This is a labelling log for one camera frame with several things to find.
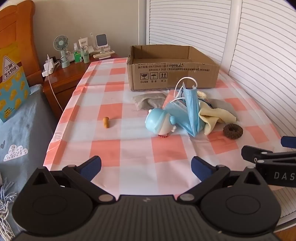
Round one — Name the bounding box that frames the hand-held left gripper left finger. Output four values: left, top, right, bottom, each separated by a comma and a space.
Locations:
23, 156, 119, 205

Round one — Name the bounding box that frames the green label spray bottle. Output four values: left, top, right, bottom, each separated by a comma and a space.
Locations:
73, 43, 83, 63

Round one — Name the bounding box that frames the brown cardboard box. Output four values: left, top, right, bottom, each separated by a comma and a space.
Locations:
127, 45, 221, 92

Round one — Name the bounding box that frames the blue plush toy figure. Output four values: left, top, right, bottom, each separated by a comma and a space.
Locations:
145, 108, 179, 140

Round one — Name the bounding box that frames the pink white checked tablecloth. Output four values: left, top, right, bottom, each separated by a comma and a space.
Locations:
43, 57, 282, 202

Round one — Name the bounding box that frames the grey fringed scarf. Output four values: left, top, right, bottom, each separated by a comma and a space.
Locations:
0, 177, 17, 238

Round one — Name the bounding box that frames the grey fabric pouch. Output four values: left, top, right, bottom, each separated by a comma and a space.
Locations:
132, 93, 167, 112

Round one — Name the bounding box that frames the green desk fan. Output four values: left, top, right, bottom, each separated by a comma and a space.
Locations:
53, 35, 70, 68

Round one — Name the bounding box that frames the brown hair scrunchie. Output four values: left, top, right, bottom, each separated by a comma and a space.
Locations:
223, 124, 243, 140

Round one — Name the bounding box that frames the white cable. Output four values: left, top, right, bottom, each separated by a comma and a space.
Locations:
47, 70, 64, 112

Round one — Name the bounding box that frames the yellow cloth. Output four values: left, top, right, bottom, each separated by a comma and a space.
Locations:
198, 102, 237, 136

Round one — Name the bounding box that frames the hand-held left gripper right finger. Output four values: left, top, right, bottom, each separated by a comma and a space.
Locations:
174, 156, 270, 205

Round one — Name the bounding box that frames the white charger plug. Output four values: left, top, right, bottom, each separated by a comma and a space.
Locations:
45, 55, 61, 68

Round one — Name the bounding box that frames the white remote control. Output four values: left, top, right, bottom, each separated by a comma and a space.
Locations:
93, 51, 115, 59

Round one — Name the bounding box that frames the blue printed bed sheet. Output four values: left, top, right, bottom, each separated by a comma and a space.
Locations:
0, 83, 61, 233

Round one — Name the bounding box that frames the blue face mask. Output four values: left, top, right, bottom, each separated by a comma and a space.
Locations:
163, 77, 207, 137

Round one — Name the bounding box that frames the wooden nightstand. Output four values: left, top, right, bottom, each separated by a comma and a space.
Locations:
43, 52, 121, 116

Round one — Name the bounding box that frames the pale green bottle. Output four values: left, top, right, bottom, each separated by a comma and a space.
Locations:
81, 46, 91, 64

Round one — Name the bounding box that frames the blue and yellow pillow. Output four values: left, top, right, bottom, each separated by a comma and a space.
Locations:
0, 43, 31, 123

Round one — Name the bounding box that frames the small white mirror stand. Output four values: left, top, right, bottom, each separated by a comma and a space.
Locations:
90, 32, 111, 54

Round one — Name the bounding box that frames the white louvred door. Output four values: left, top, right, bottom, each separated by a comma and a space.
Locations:
228, 0, 296, 149
146, 0, 232, 73

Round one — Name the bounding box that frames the wooden bed headboard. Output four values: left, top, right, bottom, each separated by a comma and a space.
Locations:
0, 0, 45, 86

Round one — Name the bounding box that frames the white power strip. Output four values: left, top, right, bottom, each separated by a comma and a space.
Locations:
42, 65, 57, 77

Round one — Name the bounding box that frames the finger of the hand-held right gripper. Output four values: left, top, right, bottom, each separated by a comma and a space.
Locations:
280, 136, 296, 148
241, 145, 296, 168

